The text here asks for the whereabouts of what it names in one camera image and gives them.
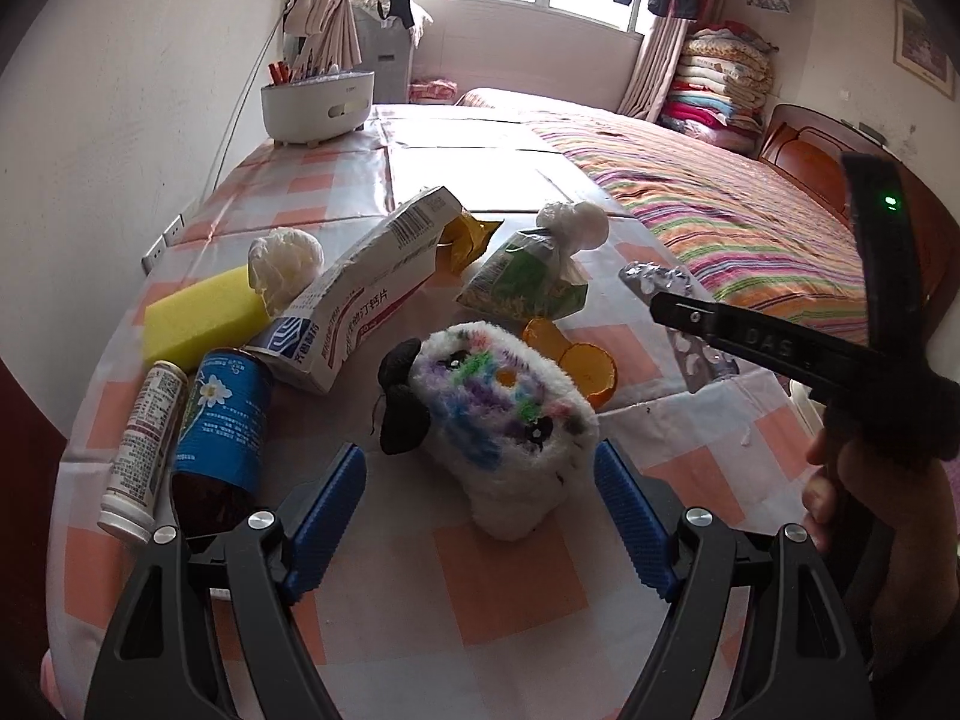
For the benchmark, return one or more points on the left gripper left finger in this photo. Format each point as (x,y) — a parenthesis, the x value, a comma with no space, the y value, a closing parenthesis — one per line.
(160,656)

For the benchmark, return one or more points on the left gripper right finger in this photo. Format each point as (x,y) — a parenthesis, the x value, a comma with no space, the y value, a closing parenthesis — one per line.
(797,657)

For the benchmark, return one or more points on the white tube bottle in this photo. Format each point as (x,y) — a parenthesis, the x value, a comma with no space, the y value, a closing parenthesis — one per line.
(129,500)

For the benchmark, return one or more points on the silver pill blister pack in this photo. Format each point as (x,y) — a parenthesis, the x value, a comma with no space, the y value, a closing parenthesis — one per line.
(669,294)

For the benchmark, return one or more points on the white medicine box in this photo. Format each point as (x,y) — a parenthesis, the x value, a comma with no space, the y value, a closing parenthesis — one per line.
(309,343)

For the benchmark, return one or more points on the green snack bag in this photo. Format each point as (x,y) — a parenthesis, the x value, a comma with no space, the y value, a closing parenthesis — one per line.
(533,275)

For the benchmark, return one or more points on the fluffy white plush toy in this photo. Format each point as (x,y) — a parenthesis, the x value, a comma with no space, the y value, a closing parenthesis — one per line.
(505,421)

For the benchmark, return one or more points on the yellow wrapper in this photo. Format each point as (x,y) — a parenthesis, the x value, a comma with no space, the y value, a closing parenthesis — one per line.
(464,241)

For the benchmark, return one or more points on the person right hand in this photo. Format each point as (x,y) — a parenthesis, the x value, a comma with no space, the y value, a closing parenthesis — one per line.
(920,592)

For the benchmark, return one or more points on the blue can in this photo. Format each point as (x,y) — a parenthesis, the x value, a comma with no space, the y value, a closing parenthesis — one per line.
(218,459)

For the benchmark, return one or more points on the striped bed cover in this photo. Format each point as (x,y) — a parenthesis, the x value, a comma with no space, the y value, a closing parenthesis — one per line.
(749,236)

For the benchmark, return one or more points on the orange peel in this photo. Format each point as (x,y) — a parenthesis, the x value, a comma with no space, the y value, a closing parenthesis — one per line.
(591,368)

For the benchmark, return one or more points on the stack of folded quilts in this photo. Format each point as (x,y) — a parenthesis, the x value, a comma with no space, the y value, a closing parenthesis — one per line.
(721,82)

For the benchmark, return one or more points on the checkered plastic tablecloth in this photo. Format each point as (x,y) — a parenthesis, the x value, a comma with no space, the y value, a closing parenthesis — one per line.
(481,576)

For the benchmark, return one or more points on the yellow sponge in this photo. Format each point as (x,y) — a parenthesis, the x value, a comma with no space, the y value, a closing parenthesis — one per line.
(209,314)

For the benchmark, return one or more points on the white crumpled tissue ball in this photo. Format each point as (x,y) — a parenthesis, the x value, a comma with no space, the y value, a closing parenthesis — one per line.
(281,265)

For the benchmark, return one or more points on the right striped curtain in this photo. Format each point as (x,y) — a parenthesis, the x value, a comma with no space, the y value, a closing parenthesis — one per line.
(654,69)

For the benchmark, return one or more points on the striped curtain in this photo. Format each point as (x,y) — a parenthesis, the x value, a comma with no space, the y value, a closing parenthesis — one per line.
(320,37)
(654,69)

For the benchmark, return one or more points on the pink item on floor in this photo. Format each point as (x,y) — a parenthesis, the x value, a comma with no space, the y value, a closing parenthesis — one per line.
(433,91)

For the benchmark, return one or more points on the white round utensil holder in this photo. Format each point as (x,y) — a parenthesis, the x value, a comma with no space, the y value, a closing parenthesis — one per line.
(317,109)

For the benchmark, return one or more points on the white air cooler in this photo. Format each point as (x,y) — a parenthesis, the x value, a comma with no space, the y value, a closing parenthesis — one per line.
(386,48)

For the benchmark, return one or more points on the left striped curtain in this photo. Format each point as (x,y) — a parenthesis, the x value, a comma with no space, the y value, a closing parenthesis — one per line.
(320,37)

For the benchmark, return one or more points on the framed wall picture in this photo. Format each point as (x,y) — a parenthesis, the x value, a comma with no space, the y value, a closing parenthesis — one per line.
(919,53)

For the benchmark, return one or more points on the white wall socket strip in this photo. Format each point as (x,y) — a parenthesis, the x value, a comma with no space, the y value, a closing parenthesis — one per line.
(170,235)

